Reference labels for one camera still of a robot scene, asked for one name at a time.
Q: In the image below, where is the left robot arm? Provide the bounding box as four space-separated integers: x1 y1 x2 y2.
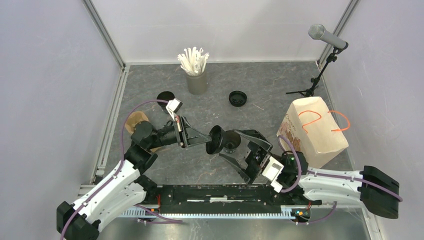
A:
56 115 212 240

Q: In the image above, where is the grey microphone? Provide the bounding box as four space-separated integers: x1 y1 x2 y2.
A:
308 24 349 50

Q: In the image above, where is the black coffee cup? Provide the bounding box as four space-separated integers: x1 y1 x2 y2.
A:
223 130 242 154

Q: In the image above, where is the brown cardboard cup carrier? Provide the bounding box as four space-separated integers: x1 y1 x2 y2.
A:
124 111 150 135

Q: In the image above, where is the brown paper takeout bag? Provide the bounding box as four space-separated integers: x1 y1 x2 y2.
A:
276 96 351 169

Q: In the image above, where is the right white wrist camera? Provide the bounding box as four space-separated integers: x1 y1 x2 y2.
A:
261 155 284 193

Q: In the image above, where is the black microphone stand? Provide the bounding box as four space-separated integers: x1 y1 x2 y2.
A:
285 46 344 98

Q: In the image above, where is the white wrapped straws bundle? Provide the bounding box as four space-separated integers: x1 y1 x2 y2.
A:
177 46 210 77

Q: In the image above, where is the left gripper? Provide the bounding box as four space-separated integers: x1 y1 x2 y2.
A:
147 115 212 149

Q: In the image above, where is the grey straw holder cup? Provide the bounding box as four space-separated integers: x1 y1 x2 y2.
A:
185 71 208 95

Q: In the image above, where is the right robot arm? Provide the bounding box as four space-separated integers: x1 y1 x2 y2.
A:
207 130 402 219

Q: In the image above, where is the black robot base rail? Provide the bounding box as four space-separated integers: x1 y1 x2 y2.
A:
140 184 322 215

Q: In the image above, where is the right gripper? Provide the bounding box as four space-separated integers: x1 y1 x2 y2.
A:
219 129 281 186

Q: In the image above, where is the black cup lid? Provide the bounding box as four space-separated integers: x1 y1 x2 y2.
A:
228 90 248 107
205 125 225 155

